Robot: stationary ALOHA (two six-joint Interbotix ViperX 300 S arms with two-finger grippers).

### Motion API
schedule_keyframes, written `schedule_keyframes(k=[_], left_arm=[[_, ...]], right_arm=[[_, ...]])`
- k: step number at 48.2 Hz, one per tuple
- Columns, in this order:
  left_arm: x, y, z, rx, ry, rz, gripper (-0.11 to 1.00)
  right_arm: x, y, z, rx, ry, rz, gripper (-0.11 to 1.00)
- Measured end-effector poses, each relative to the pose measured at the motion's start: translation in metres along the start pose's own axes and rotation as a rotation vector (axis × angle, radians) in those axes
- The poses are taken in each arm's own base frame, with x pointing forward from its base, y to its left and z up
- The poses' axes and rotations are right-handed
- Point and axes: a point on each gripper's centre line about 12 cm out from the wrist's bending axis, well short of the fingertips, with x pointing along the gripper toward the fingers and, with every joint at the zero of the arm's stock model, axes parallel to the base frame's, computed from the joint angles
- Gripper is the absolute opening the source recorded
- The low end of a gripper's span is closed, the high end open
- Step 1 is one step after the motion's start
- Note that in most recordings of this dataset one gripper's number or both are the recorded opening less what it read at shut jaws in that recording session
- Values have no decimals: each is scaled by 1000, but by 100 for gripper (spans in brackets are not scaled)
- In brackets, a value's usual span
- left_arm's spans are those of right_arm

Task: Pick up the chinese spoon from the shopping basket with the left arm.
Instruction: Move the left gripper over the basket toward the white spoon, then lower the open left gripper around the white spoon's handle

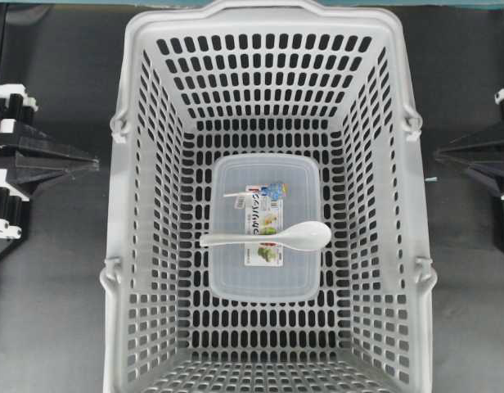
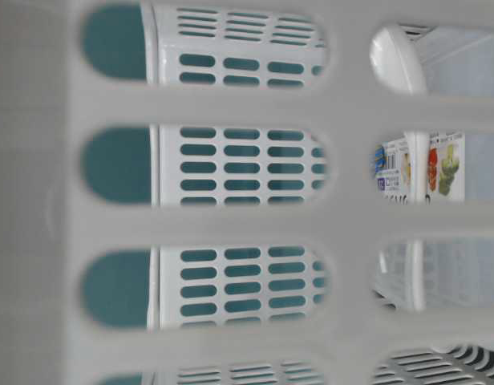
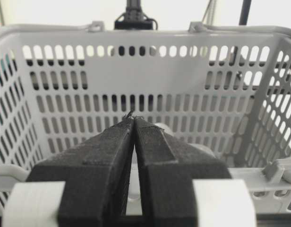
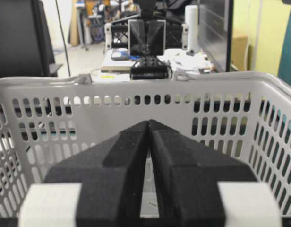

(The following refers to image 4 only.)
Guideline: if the cardboard box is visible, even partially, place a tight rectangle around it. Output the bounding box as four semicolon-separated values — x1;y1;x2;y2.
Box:
231;33;248;71

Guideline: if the white paper roll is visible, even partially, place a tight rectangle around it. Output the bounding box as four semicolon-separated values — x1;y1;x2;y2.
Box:
185;5;200;56

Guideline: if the black wrist camera block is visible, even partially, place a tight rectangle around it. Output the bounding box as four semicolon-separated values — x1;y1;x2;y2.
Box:
130;56;173;80

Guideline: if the grey plastic shopping basket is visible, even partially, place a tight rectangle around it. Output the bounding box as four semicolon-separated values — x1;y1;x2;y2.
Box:
0;72;291;218

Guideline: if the opposite arm black gripper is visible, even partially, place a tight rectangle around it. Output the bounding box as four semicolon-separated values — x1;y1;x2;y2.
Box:
104;19;188;56

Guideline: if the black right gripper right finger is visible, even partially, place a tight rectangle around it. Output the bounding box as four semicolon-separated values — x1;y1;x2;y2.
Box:
148;119;282;227

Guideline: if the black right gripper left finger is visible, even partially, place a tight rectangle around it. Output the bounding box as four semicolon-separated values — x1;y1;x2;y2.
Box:
18;121;149;227

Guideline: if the black computer monitor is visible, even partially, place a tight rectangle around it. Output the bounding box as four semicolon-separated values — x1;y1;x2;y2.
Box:
198;0;234;72

